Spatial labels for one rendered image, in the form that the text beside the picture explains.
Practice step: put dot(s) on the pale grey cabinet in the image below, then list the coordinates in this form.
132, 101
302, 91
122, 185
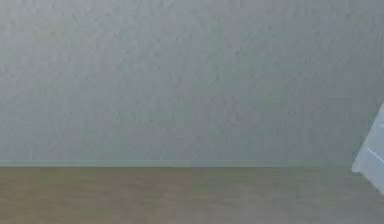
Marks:
374, 156

